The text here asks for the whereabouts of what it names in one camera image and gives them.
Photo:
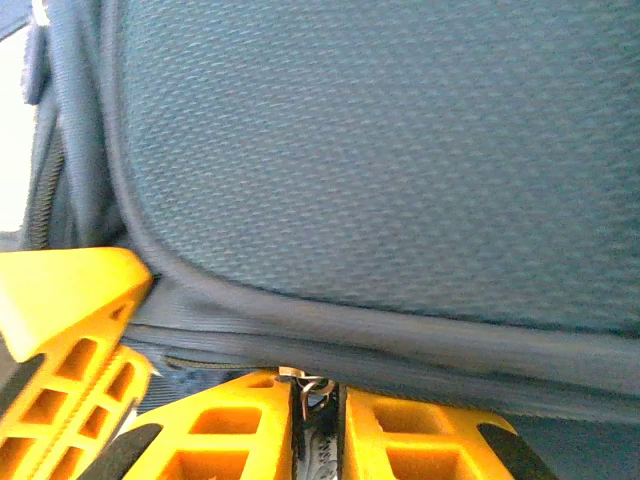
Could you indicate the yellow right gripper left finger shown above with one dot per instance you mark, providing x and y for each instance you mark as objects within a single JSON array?
[{"x": 270, "y": 440}]

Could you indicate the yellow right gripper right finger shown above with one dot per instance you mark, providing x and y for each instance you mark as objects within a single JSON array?
[{"x": 365, "y": 440}]

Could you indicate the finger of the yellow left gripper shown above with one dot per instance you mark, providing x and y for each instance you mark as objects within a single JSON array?
[
  {"x": 65, "y": 290},
  {"x": 112, "y": 400}
]

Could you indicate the navy blue backpack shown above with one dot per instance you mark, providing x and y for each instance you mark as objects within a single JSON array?
[{"x": 350, "y": 150}]

